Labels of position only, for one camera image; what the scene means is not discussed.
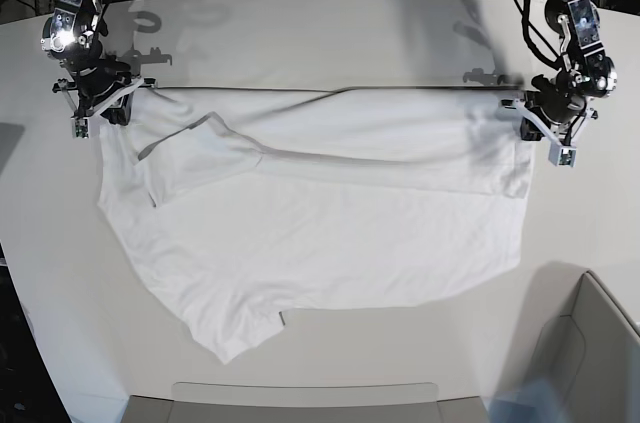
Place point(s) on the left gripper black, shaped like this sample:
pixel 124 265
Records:
pixel 556 106

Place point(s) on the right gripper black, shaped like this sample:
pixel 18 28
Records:
pixel 94 85

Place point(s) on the white T-shirt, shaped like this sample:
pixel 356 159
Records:
pixel 235 206

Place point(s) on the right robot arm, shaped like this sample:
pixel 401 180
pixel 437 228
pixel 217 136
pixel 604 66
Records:
pixel 72 35

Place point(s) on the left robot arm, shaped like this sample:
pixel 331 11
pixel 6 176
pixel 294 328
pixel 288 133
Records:
pixel 585 72

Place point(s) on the grey box right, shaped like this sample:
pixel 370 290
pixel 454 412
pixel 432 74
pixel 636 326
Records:
pixel 585 367

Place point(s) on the grey tray bottom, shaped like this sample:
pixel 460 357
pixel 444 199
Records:
pixel 199 402

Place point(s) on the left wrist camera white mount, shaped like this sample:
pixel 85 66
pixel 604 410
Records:
pixel 561 153

